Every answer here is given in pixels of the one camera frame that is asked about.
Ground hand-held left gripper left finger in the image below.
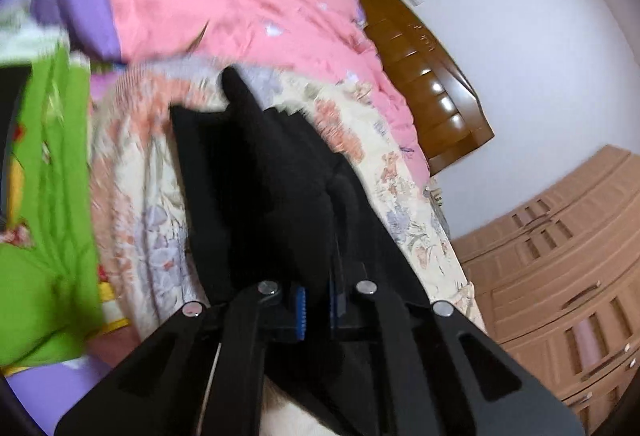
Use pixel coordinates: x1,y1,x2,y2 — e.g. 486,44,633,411
54,280,308,436

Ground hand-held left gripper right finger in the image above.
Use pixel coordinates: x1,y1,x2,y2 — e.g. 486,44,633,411
327,262,587,436

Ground small white jars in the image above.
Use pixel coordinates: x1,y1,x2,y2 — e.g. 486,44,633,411
425,186,447,214

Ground pink quilt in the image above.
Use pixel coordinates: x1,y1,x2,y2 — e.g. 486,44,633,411
94,0,432,178

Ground black pants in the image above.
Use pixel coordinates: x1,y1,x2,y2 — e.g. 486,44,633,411
169,65,437,436

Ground light brown wardrobe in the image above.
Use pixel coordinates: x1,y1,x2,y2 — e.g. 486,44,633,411
449,144,640,436

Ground green cloth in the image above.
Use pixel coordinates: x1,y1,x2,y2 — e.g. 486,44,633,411
0,45,107,373

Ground wooden headboard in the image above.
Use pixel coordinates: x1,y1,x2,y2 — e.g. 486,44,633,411
336,0,496,177

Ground floral cream bedspread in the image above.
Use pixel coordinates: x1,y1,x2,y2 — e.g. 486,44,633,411
89,59,487,343

